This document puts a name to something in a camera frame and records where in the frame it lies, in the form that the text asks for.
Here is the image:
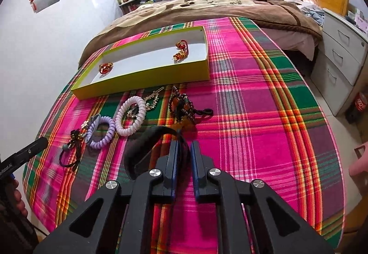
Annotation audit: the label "black hair tie teal bead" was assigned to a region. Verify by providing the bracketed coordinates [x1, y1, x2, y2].
[59, 139, 82, 170]

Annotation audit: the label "dark bead bracelet amber pendant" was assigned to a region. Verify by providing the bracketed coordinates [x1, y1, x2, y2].
[168, 86, 215, 129]

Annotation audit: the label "pale pink spiral hair tie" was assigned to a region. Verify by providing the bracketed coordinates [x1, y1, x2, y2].
[114, 96, 147, 137]

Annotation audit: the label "purple spiral hair tie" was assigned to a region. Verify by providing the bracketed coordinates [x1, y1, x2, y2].
[87, 116, 115, 151]

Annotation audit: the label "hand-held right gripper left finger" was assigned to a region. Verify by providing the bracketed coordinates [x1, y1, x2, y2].
[33, 140, 180, 254]

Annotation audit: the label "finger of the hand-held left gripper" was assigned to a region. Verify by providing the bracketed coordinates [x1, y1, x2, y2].
[0, 137, 49, 167]

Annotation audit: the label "gold floral hair clip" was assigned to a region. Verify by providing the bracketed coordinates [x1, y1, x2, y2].
[128, 86, 166, 118]

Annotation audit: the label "grey hair ties with flower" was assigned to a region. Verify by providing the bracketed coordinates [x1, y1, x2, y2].
[82, 113, 102, 142]

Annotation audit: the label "person's left hand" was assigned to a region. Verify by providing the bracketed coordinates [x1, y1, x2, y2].
[7, 179, 29, 218]

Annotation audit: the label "red label soda bottle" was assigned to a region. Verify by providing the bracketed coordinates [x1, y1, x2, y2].
[346, 92, 368, 124]

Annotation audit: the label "pink plastic stool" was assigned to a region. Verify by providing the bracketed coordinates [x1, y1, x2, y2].
[349, 145, 368, 194]

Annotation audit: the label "dark flower hair tie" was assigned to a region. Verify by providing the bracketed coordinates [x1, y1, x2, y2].
[70, 128, 87, 142]

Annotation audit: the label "blue crumpled clothes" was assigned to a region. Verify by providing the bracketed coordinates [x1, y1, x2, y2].
[302, 5, 325, 26]

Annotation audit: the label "orange bead hair clip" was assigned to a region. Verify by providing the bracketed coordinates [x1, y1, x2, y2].
[172, 51, 189, 62]

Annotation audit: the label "white drawer cabinet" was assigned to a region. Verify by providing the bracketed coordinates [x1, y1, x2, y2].
[310, 8, 368, 117]

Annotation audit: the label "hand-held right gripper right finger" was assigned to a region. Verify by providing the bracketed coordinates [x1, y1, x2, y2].
[190, 140, 335, 254]

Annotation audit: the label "black wristband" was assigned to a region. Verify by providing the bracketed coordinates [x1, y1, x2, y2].
[124, 126, 184, 181]

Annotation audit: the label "brown printed blanket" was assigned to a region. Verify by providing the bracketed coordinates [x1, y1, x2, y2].
[78, 0, 324, 69]

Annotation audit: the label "yellow-green shallow cardboard box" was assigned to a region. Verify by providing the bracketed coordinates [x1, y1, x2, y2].
[70, 25, 210, 100]

